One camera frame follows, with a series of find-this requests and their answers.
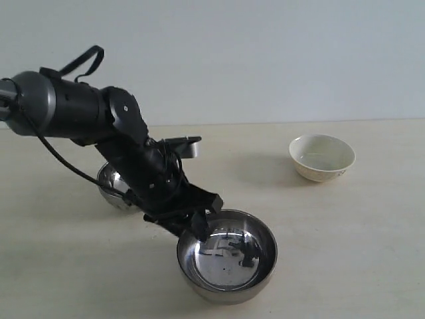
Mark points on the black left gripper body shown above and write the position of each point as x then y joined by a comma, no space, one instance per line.
156,180

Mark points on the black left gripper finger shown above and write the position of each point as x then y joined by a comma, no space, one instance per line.
199,226
204,200

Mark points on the cream ceramic bowl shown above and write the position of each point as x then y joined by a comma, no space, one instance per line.
320,158

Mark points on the ribbed stainless steel bowl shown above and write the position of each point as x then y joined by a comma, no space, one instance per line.
112,183

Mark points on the smooth stainless steel bowl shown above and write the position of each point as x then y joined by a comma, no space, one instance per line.
236,261

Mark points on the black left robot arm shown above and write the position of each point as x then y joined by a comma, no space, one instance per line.
44,105

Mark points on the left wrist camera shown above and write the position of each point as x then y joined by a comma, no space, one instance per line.
186,147

